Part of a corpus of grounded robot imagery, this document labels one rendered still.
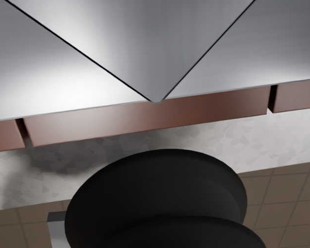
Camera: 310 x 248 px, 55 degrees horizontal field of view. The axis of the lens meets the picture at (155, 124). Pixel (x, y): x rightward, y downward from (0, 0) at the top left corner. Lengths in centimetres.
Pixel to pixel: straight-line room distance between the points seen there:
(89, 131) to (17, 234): 146
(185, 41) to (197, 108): 7
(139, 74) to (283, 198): 162
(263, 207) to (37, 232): 116
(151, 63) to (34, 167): 31
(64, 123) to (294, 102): 17
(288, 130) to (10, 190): 40
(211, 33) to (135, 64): 4
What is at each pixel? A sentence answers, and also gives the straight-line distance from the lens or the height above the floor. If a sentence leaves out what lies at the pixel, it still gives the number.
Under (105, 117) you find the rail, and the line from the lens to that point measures 21.
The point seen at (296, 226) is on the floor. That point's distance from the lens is 199.
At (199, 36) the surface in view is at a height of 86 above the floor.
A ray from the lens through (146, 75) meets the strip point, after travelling 16.
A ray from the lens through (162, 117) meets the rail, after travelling 22.
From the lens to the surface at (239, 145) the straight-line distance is 45.
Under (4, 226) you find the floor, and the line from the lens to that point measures 162.
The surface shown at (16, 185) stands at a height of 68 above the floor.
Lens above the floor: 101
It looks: 57 degrees down
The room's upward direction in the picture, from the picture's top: 165 degrees clockwise
